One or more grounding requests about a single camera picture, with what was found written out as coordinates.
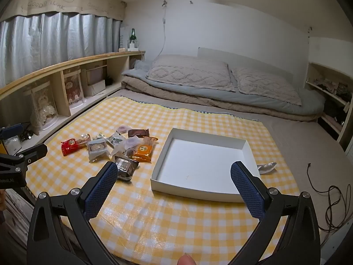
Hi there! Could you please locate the white doll in clear case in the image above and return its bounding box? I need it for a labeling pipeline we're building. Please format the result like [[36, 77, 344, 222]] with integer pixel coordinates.
[[23, 81, 60, 131]]

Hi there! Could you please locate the black cable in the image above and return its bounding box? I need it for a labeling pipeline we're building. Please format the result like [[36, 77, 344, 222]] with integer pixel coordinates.
[[306, 163, 353, 231]]

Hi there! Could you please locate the beige duvet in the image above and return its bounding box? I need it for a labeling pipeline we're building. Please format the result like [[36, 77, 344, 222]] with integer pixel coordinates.
[[121, 76, 317, 122]]

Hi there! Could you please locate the grey curtain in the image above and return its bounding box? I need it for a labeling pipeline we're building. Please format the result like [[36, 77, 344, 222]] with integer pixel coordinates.
[[0, 12, 123, 89]]

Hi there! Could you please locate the wooden picture frame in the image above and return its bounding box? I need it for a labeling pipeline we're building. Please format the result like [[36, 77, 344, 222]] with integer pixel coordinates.
[[85, 64, 108, 86]]

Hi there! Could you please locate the person's right hand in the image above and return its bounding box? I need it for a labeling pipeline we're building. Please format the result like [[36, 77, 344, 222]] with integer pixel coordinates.
[[178, 255, 197, 265]]

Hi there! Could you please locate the beige quilted pillow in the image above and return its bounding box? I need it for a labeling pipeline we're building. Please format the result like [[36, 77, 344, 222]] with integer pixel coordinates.
[[230, 66, 302, 106], [146, 55, 236, 92]]

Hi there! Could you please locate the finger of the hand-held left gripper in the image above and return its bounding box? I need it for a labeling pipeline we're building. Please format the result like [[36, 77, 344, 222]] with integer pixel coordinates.
[[0, 125, 24, 139], [0, 144, 48, 173]]

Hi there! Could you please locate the clear packet with brown pastry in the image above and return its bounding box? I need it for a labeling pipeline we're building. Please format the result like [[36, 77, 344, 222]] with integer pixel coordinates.
[[87, 139, 108, 163]]

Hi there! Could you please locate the red doll in frame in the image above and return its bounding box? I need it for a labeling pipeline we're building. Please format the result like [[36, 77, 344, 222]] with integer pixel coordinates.
[[62, 69, 84, 105]]

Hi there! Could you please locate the brown snack packet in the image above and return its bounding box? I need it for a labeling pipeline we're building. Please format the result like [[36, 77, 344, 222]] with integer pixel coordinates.
[[127, 128, 150, 138]]

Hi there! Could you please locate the orange snack packet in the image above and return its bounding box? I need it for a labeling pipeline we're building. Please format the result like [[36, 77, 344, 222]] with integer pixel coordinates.
[[132, 144, 153, 163]]

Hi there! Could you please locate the grey blanket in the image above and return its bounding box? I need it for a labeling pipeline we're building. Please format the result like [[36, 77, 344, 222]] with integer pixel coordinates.
[[121, 59, 326, 116]]

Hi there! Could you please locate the dark silver snack packet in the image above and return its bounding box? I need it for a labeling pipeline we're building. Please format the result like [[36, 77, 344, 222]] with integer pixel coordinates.
[[114, 156, 140, 183]]

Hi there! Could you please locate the white side shelf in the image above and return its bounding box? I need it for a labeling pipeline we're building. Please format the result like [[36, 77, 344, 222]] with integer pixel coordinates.
[[303, 37, 353, 151]]

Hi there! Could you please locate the wooden shelf unit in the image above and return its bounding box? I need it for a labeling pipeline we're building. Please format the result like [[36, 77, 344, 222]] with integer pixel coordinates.
[[0, 50, 146, 144]]

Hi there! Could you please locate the white hanging cord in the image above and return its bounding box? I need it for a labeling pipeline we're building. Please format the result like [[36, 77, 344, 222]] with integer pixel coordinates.
[[157, 0, 169, 58]]

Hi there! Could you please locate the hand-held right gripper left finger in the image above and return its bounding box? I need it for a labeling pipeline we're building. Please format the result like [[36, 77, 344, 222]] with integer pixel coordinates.
[[26, 161, 122, 265]]

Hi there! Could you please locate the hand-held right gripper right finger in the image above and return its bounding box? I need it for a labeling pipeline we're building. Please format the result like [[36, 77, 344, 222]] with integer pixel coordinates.
[[230, 160, 322, 265]]

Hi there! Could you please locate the white sign board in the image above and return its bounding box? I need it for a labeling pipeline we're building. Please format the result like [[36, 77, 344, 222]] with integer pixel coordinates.
[[119, 23, 130, 51]]

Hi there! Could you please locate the yellow checkered mat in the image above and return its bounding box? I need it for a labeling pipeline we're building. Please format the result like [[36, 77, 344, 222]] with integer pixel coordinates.
[[26, 96, 301, 265]]

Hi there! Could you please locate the white storage box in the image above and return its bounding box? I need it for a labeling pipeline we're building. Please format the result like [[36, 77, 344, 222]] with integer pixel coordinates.
[[88, 80, 107, 96]]

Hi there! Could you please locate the white headboard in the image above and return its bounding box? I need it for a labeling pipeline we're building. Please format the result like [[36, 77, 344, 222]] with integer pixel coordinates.
[[197, 47, 294, 82]]

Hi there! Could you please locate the white cardboard box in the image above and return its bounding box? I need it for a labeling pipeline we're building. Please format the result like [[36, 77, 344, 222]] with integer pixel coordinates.
[[150, 128, 261, 203]]

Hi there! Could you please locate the red snack packet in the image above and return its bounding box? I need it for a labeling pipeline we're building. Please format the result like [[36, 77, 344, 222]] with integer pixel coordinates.
[[61, 139, 83, 156]]

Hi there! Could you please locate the silver wrapper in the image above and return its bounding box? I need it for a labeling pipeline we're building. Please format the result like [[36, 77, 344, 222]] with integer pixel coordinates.
[[256, 162, 277, 175]]

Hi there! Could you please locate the black power plug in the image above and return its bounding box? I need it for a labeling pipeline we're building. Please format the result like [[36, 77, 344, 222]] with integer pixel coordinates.
[[18, 128, 35, 142]]

